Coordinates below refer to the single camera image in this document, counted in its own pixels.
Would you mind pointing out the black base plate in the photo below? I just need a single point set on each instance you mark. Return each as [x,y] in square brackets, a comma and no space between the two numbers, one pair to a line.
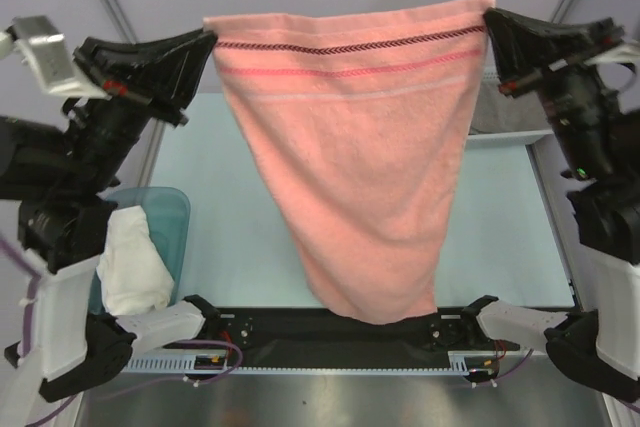
[317,332]

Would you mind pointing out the slotted cable duct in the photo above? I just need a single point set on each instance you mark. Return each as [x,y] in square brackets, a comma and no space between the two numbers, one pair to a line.
[215,362]

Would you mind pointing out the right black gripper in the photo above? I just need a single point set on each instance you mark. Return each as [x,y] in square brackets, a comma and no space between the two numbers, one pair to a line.
[550,72]

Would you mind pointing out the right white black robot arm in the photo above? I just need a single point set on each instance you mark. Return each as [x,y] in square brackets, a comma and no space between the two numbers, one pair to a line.
[598,349]

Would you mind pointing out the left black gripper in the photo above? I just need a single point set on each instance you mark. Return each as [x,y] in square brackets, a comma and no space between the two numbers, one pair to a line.
[164,72]

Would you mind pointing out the left aluminium corner post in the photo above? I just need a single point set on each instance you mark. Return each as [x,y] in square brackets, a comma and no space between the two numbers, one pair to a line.
[139,166]

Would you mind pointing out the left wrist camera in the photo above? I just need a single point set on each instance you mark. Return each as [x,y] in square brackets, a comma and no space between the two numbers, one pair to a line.
[43,49]

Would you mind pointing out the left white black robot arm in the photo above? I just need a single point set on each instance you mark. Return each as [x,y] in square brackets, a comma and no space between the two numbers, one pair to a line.
[58,177]

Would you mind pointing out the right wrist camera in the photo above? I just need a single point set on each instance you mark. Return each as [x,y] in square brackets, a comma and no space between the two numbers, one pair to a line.
[609,47]

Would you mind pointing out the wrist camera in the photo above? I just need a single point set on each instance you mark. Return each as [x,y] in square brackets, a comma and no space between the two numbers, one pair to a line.
[609,47]
[43,49]

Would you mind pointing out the teal plastic tray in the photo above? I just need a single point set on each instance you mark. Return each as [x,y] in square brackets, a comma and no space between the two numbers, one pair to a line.
[168,215]

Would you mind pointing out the pink striped towel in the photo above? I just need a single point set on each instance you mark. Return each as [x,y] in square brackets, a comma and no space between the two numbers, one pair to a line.
[357,125]

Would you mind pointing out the white perforated plastic basket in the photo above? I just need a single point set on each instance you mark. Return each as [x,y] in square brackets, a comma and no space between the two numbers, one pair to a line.
[506,139]

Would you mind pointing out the grey terry towel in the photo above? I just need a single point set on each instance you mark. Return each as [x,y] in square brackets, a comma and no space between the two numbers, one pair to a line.
[498,114]

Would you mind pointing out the white towel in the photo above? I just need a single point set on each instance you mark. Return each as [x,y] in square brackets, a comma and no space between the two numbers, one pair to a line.
[134,279]

